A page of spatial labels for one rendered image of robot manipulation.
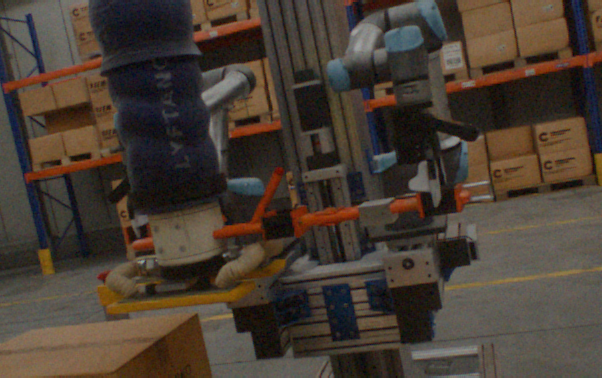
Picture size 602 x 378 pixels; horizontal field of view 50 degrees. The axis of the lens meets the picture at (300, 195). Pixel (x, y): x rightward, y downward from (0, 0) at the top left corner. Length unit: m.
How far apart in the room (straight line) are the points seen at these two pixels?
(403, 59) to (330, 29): 0.85
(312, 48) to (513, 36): 6.57
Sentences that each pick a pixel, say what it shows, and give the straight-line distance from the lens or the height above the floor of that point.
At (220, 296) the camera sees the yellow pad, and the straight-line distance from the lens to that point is 1.39.
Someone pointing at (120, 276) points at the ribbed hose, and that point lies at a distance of 1.57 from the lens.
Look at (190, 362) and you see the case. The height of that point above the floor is 0.84.
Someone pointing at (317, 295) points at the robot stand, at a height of 0.88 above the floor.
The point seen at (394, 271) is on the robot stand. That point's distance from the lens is 1.82.
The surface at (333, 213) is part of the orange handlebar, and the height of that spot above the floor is 1.20.
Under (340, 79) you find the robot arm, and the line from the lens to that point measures 1.43.
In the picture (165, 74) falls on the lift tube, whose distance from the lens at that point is 1.45.
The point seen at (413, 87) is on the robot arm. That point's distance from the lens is 1.31.
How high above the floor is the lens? 1.38
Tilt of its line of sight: 6 degrees down
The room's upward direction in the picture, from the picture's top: 12 degrees counter-clockwise
